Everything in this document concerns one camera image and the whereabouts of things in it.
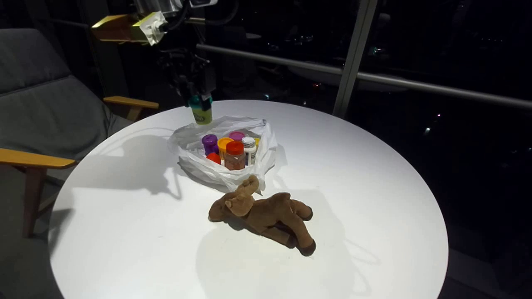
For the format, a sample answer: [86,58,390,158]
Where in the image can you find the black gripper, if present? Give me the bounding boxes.
[156,47,216,112]

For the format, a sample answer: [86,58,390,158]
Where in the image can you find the teal lid dough can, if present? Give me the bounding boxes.
[189,93,214,126]

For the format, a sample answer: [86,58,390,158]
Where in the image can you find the purple dough can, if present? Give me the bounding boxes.
[199,133,219,156]

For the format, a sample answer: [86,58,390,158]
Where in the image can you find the spice jar with red lid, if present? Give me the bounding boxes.
[222,140,247,173]

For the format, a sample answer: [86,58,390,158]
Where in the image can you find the white lid small jar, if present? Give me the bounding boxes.
[241,136,257,166]

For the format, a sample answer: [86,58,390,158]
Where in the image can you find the brown plush animal toy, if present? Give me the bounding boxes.
[206,175,317,258]

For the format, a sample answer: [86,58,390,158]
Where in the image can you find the white plastic bag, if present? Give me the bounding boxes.
[172,115,279,193]

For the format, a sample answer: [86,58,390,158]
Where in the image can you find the grey armchair with wooden armrests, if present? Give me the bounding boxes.
[0,27,161,299]

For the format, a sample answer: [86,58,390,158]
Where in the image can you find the grey metal window railing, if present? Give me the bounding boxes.
[196,42,532,110]

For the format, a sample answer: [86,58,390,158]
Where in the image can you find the grey window post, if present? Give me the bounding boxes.
[330,0,379,120]

